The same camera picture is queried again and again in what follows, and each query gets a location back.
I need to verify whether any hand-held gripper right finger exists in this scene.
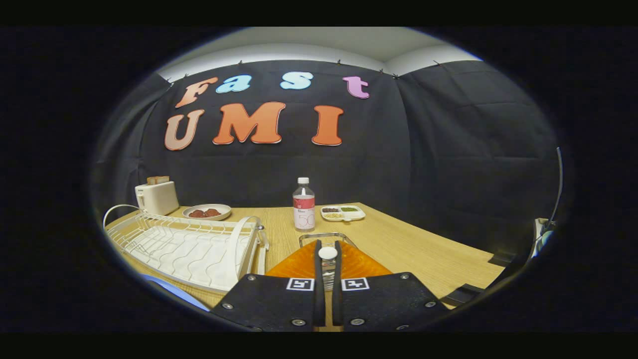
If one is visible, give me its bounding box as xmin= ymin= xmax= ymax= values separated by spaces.
xmin=332 ymin=239 xmax=450 ymax=333

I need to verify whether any blue plate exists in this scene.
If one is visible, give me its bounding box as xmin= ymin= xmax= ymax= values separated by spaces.
xmin=145 ymin=275 xmax=210 ymax=312

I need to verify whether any white wire dish rack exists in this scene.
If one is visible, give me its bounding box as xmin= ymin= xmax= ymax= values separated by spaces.
xmin=102 ymin=204 xmax=270 ymax=295

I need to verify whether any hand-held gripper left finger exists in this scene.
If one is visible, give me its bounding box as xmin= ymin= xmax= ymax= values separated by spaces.
xmin=211 ymin=239 xmax=326 ymax=333

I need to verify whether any clear plastic water bottle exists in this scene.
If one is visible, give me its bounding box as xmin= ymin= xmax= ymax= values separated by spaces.
xmin=293 ymin=177 xmax=316 ymax=231

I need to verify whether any white plate with meat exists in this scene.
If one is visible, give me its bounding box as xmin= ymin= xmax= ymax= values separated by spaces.
xmin=182 ymin=203 xmax=232 ymax=221

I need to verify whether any white divided condiment dish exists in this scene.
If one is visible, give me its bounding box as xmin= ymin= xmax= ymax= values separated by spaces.
xmin=320 ymin=205 xmax=366 ymax=222

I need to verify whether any white toaster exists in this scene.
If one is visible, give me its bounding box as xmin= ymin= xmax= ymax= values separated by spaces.
xmin=135 ymin=181 xmax=179 ymax=216

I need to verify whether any spoon with white end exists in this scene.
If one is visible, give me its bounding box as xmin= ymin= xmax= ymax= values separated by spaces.
xmin=318 ymin=246 xmax=338 ymax=292

